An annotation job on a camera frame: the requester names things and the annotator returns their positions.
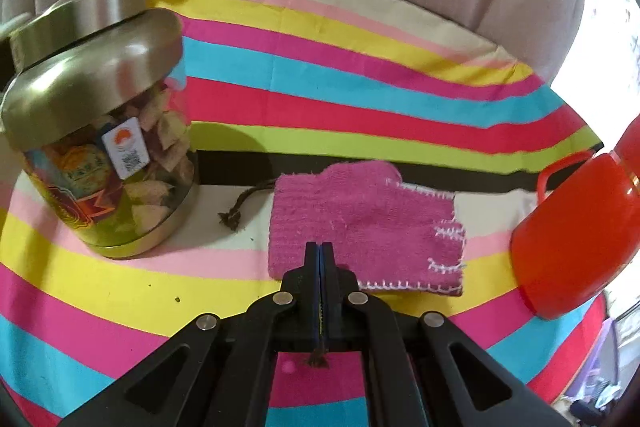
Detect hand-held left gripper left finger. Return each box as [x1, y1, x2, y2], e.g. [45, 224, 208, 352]
[60, 241, 321, 427]

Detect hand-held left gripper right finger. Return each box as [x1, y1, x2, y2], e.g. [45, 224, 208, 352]
[320, 242, 571, 427]

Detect magenta knit glove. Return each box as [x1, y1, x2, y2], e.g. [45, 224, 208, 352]
[267, 161, 467, 297]

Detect brown drawstring cord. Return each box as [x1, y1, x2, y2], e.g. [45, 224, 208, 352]
[218, 181, 331, 370]

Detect multicolour striped cloth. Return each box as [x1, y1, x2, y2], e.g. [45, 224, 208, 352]
[0, 0, 608, 427]

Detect red thermos jug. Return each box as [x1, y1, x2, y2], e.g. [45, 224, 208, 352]
[510, 112, 640, 320]

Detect glass jar with gold lid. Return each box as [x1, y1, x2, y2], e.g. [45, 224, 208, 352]
[0, 0, 201, 260]

